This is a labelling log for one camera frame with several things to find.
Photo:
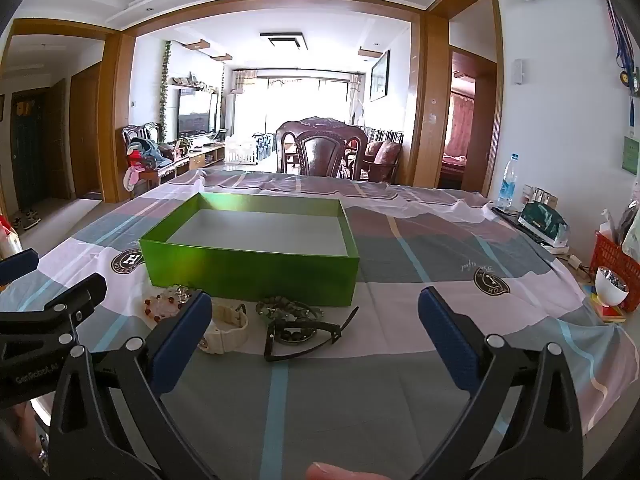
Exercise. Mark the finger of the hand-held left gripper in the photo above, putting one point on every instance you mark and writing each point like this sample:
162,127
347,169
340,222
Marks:
65,310
20,265

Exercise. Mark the clear water bottle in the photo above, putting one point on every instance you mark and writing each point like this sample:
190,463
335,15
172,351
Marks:
507,185

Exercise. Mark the person's right hand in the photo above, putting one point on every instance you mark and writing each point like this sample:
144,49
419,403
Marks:
337,472

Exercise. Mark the person's left hand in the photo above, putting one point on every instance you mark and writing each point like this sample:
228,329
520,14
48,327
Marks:
25,425

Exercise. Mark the white baby fence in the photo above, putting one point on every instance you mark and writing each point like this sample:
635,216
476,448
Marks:
245,152

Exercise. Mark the white bowl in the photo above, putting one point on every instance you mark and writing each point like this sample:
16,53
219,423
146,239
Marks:
607,292

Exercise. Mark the red plastic basket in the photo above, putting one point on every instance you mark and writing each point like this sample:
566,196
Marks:
615,260

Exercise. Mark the set of small silver bottles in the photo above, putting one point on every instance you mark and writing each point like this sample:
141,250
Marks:
540,196

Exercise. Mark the green vine garland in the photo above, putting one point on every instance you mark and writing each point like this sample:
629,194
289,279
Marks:
164,90

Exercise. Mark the dark green shiny pouch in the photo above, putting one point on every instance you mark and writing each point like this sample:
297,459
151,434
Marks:
542,227

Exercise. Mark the black flat device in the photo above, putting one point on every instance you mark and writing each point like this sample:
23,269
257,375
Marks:
505,215

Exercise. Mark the white wall box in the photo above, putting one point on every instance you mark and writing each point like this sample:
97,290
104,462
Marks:
519,71

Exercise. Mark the framed wall picture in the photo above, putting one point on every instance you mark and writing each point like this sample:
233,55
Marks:
380,77

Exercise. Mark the wooden sofa with cushions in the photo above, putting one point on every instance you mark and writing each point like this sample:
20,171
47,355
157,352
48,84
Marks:
382,157

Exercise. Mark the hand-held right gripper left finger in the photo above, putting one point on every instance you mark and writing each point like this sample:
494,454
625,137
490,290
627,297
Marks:
182,335

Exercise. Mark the flat screen television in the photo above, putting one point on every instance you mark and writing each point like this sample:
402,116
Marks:
196,114

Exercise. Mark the wooden television cabinet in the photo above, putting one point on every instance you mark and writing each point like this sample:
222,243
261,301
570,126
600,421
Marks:
200,157

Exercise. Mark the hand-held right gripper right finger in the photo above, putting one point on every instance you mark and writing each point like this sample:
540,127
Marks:
445,340

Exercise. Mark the green cardboard box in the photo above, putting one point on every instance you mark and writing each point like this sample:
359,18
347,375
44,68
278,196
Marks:
250,270

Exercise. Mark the colourful toy block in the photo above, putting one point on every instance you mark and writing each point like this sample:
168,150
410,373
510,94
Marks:
612,314

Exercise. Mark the white wrist watch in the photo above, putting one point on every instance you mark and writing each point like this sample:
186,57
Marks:
225,332

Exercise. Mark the medals on blue ribbons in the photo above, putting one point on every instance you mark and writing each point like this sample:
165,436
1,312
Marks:
622,50

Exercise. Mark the black rectangular ceiling lamp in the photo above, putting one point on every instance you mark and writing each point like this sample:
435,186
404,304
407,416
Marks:
283,41

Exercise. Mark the dark carved wooden chair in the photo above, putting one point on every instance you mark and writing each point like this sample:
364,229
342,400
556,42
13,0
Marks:
320,155

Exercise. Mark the green wall card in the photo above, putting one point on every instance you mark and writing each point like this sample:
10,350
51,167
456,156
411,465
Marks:
631,155

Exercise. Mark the pile of clothes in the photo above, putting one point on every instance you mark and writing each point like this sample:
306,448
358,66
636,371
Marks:
145,157

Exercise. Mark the dark entrance door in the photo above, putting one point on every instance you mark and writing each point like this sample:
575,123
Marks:
30,150

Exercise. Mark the pair of shoes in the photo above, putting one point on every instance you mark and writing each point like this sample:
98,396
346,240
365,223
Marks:
27,220

